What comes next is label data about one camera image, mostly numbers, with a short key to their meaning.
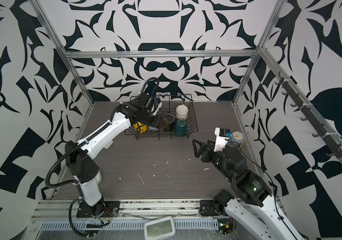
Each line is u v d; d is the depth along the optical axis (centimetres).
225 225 71
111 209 74
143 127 98
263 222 54
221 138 55
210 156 56
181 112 102
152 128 96
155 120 72
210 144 65
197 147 60
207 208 74
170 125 95
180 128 96
